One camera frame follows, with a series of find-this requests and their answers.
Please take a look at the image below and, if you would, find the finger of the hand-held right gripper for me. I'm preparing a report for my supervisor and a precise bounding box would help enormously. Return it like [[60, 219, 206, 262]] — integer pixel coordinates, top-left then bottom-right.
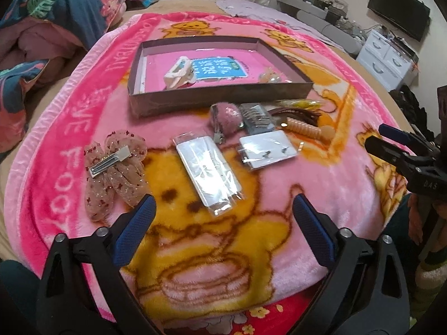
[[364, 135, 438, 179], [379, 123, 438, 155]]

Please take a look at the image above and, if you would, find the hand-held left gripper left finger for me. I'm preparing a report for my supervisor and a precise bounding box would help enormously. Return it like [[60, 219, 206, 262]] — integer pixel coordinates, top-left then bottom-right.
[[37, 195, 161, 335]]

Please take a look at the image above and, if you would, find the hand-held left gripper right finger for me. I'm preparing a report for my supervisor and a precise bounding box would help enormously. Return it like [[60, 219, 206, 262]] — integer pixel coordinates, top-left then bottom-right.
[[290, 193, 411, 335]]

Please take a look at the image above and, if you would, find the sheer pink bow hair clip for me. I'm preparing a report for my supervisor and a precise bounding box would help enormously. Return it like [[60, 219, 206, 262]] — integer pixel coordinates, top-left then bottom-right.
[[84, 129, 149, 222]]

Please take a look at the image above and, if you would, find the peach spiral hair clip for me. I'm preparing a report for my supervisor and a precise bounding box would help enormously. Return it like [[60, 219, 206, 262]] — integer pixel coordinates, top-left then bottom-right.
[[284, 119, 335, 144]]

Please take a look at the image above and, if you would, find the long clear plastic packet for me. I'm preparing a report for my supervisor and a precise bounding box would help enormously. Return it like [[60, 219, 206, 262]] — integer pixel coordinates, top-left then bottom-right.
[[173, 133, 244, 216]]

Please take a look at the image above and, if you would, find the earring card packet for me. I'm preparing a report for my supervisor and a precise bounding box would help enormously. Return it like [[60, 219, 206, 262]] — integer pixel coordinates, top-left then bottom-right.
[[238, 131, 299, 172]]

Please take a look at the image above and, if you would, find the yellow hair clip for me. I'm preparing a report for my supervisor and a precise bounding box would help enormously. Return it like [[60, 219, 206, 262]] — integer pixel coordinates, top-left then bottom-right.
[[276, 99, 324, 113]]

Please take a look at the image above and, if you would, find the grey comb hair clip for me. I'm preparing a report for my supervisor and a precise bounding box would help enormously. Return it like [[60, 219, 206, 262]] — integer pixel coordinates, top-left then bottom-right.
[[239, 103, 277, 135]]

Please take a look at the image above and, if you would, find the pink pompom hair clip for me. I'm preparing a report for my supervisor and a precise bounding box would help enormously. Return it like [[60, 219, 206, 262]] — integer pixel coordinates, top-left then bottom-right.
[[210, 102, 242, 144]]

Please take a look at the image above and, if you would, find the shallow cardboard box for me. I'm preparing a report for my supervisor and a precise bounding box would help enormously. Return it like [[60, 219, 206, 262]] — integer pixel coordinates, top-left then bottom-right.
[[127, 37, 315, 119]]

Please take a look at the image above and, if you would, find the dark clothes pile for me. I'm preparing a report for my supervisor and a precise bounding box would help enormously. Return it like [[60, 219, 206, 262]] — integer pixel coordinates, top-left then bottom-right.
[[389, 85, 438, 137]]

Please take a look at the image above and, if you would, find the pink bear printed blanket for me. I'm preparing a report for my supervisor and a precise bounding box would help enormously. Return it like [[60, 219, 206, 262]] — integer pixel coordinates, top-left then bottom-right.
[[7, 11, 420, 335]]

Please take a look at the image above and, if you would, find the white drawer cabinet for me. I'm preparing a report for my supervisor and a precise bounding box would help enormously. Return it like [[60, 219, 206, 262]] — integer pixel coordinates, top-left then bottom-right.
[[355, 29, 420, 92]]

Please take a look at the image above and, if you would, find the brown hair clip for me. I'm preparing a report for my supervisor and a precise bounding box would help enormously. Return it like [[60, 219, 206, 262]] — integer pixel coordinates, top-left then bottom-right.
[[272, 106, 321, 127]]

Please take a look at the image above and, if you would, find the green fuzzy cloth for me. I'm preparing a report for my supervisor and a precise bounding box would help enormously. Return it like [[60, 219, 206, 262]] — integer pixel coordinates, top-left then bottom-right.
[[415, 246, 447, 323]]

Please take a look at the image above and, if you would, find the black flat screen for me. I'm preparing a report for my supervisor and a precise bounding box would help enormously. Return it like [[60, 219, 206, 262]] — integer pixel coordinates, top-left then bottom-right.
[[367, 0, 431, 42]]

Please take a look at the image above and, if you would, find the grey bench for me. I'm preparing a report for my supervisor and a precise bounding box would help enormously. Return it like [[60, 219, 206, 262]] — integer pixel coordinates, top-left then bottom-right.
[[277, 0, 364, 55]]

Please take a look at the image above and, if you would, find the clear small hair accessory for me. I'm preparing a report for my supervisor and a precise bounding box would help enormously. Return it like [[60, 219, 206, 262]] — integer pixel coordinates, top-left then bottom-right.
[[259, 67, 282, 85]]

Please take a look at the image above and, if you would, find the person's dark trouser leg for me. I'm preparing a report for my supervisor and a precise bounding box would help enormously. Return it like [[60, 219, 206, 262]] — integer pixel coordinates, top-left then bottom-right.
[[0, 260, 43, 335]]

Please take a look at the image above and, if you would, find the white hair claw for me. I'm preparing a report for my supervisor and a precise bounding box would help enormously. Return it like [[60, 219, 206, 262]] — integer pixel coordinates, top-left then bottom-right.
[[163, 58, 197, 90]]

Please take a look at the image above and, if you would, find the lavender bed sheet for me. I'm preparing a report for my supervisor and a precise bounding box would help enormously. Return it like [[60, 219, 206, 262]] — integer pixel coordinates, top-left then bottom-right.
[[216, 0, 350, 48]]

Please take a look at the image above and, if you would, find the floral blue quilt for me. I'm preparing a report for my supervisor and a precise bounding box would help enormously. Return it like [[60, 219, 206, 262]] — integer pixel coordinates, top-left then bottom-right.
[[0, 0, 129, 155]]

